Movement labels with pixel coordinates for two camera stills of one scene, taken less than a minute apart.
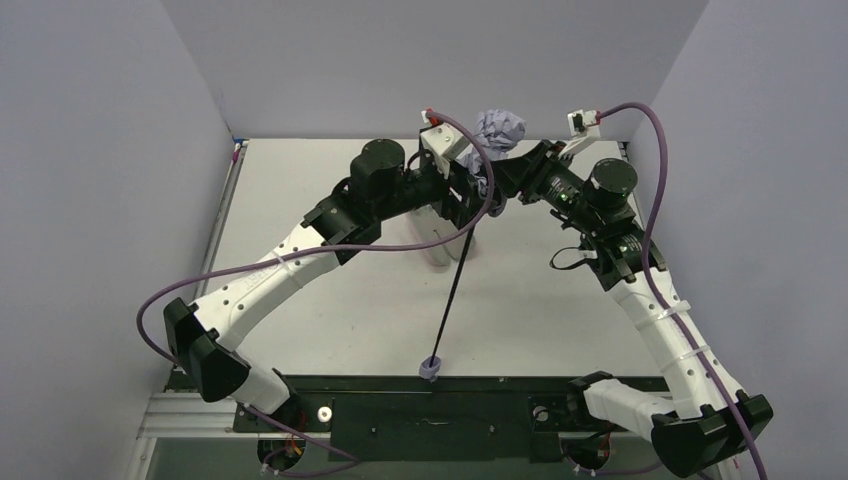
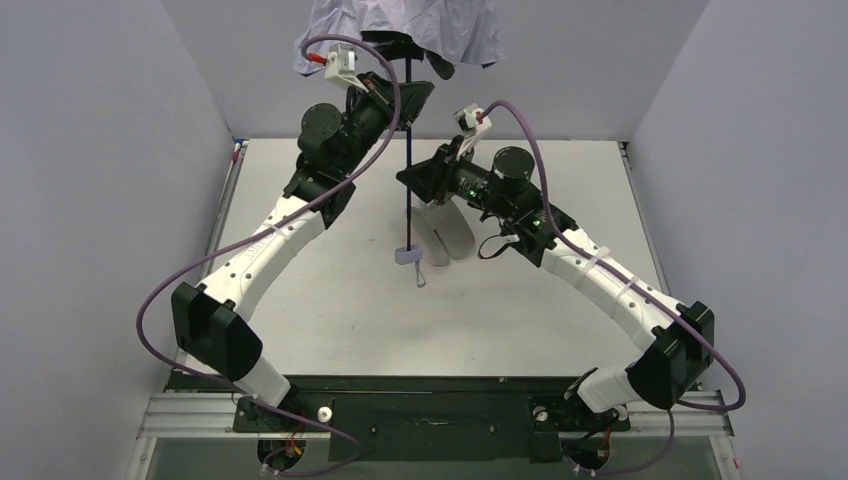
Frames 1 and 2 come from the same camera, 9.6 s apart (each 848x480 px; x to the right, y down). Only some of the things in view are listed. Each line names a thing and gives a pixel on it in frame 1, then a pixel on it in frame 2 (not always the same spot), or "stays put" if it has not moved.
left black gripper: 457,201 -> 389,88
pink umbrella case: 425,223 stays put
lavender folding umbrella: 494,133 -> 470,30
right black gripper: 535,175 -> 441,176
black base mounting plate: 418,420 stays put
